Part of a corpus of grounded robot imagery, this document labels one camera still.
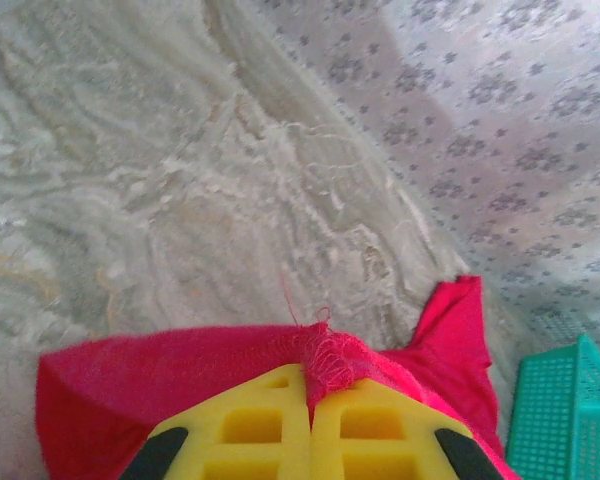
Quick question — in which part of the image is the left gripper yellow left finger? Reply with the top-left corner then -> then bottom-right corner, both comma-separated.
122,363 -> 311,480

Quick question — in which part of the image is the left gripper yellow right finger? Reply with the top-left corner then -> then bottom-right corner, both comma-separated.
310,377 -> 504,480

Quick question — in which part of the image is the red t-shirt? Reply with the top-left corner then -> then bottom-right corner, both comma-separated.
35,274 -> 519,480

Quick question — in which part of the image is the teal plastic basket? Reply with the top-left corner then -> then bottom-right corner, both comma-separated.
504,333 -> 600,480

